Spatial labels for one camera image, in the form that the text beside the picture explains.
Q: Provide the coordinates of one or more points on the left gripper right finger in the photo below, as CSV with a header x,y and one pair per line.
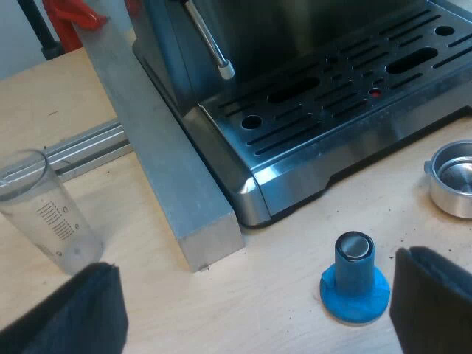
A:
x,y
435,302

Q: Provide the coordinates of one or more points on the steel espresso machine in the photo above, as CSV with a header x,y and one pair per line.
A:
x,y
295,155

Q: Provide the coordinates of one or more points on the metal block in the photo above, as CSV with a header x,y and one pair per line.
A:
x,y
166,177

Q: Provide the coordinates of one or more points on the clear measuring glass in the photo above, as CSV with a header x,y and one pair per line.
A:
x,y
44,221

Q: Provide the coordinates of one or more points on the red clamp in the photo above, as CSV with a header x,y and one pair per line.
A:
x,y
70,18

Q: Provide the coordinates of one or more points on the aluminium rail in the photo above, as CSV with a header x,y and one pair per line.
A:
x,y
88,144

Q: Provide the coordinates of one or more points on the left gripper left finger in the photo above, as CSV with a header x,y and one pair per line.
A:
x,y
77,313

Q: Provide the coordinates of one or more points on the bright blue tamper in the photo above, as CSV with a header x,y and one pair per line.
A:
x,y
354,295

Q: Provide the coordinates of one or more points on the black tripod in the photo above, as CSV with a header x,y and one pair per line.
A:
x,y
48,33

